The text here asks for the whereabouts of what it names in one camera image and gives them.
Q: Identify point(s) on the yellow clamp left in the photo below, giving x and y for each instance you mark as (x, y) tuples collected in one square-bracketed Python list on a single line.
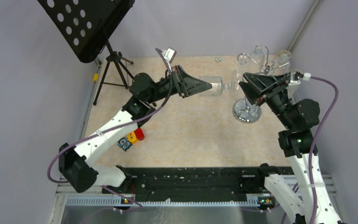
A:
[(95, 77)]

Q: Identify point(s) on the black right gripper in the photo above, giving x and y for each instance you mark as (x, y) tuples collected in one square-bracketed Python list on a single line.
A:
[(252, 88)]

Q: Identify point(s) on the etched wine glass near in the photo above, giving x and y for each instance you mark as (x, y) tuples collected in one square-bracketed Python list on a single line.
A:
[(284, 60)]

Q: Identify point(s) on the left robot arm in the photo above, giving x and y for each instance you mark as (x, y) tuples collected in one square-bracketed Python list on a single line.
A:
[(77, 161)]

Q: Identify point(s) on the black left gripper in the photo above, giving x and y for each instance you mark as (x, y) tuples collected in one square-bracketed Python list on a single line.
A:
[(196, 85)]

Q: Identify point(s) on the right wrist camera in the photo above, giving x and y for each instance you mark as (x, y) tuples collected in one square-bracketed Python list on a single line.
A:
[(295, 77)]

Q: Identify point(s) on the black perforated music stand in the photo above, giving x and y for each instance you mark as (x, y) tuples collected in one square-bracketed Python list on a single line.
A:
[(87, 26)]

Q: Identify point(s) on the red cylinder block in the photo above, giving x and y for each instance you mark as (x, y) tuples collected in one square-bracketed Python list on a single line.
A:
[(139, 134)]

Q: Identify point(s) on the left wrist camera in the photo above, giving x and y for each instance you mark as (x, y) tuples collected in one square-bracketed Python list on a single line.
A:
[(169, 54)]

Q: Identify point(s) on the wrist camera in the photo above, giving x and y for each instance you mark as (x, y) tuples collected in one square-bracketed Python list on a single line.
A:
[(169, 54), (295, 77)]

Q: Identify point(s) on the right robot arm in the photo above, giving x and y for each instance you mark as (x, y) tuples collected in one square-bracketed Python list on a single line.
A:
[(312, 205)]

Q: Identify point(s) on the yellow ring block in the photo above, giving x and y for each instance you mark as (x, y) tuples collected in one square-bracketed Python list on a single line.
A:
[(131, 137)]

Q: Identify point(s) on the etched wine glass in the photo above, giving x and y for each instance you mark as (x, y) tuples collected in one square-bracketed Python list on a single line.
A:
[(284, 60), (260, 54)]

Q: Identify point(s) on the etched wine glass far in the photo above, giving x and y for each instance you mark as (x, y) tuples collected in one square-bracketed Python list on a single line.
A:
[(260, 54)]

